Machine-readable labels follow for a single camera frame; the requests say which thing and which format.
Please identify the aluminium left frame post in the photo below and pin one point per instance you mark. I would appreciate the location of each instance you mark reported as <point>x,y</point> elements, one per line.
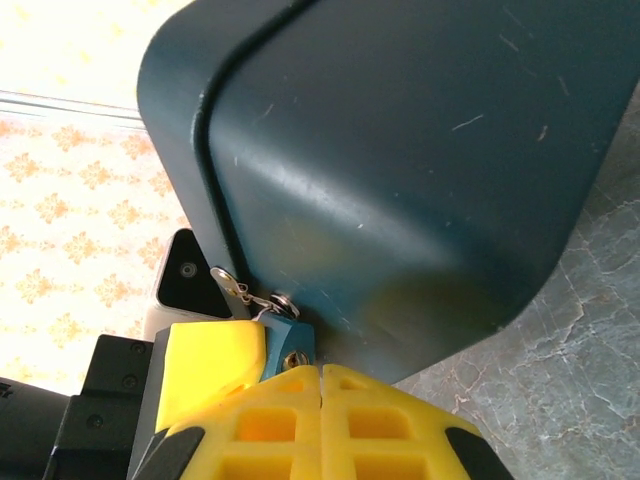
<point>60,107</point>

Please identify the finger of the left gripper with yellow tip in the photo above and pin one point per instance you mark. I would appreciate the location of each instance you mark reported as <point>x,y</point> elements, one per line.
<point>210,360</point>

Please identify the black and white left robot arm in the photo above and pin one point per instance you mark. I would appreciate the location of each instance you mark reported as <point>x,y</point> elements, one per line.
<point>25,430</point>

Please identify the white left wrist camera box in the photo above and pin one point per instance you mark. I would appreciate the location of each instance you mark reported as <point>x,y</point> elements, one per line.
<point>185,285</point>

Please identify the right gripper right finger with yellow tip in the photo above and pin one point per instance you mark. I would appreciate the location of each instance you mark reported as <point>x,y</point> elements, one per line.
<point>380,450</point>

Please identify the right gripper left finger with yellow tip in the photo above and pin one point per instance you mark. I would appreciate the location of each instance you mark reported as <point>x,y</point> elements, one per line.
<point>280,450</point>

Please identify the blue starry night box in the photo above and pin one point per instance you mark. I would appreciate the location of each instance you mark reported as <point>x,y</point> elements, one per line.
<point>400,175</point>

